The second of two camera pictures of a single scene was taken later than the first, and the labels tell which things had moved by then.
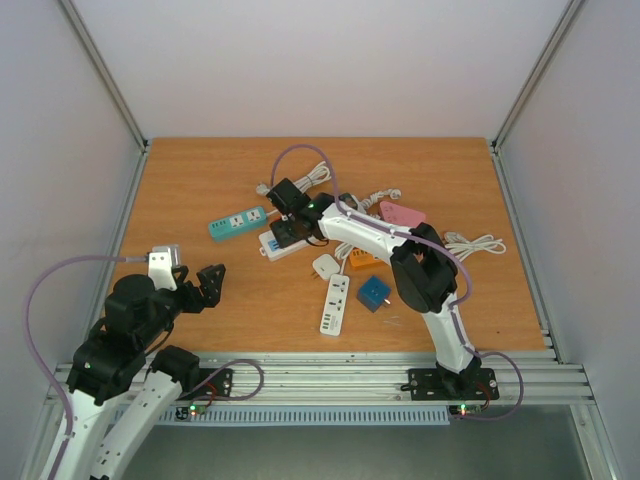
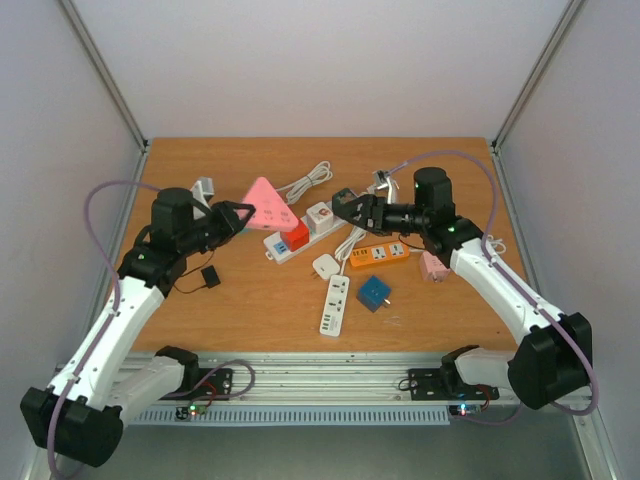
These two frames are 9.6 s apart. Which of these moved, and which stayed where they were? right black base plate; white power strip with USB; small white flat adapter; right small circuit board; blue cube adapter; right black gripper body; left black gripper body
Moved: left black gripper body; right black gripper body
Stayed: small white flat adapter; white power strip with USB; right small circuit board; blue cube adapter; right black base plate
